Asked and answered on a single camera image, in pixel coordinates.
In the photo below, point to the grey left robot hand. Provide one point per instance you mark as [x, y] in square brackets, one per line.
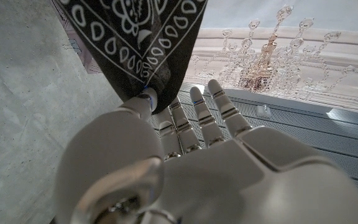
[197, 180]

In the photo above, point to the printed window backdrop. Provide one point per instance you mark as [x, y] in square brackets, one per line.
[291, 56]

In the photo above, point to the black paisley bandana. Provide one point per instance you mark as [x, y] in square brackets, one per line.
[129, 46]

